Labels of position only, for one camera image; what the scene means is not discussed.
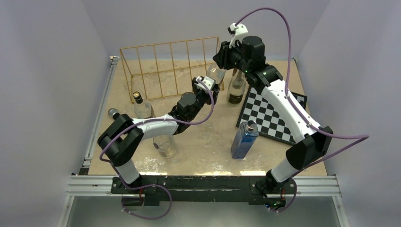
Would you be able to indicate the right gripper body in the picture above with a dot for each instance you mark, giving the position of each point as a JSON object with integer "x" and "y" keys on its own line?
{"x": 232, "y": 57}

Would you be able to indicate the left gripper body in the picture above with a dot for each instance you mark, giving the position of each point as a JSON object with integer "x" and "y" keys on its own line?
{"x": 201, "y": 97}

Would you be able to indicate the clear bottle black cap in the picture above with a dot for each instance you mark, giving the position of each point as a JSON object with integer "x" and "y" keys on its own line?
{"x": 216, "y": 73}

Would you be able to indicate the clear bottle dark label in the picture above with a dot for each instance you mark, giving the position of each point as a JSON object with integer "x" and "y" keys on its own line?
{"x": 236, "y": 87}

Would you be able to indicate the tall blue gradient bottle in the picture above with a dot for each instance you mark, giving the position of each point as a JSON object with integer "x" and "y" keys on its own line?
{"x": 245, "y": 137}

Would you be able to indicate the clear bottle gold white label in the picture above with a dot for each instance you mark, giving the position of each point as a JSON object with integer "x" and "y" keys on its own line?
{"x": 165, "y": 145}

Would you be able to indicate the clear bottle black gold label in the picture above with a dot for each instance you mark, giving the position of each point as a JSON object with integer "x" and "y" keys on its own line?
{"x": 142, "y": 108}

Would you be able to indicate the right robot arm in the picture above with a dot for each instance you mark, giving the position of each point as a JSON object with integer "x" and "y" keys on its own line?
{"x": 311, "y": 143}

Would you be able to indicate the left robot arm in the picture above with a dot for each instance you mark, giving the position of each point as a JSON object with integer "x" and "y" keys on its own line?
{"x": 121, "y": 139}

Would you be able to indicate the black white chessboard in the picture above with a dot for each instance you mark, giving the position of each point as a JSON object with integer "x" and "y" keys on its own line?
{"x": 269, "y": 122}

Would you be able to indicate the black microphone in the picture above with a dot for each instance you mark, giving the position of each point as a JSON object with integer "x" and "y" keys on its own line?
{"x": 113, "y": 113}

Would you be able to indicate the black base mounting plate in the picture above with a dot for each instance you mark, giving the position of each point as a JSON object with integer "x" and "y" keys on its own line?
{"x": 254, "y": 190}

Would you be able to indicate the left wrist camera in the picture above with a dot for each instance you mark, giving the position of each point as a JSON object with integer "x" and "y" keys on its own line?
{"x": 205, "y": 83}

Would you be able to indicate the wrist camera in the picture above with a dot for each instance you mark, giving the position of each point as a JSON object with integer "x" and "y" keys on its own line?
{"x": 238, "y": 32}
{"x": 205, "y": 83}

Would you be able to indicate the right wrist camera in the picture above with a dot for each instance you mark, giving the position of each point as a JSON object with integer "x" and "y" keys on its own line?
{"x": 238, "y": 32}

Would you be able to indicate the gold wire wine rack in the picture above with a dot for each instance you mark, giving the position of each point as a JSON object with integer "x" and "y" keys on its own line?
{"x": 167, "y": 69}

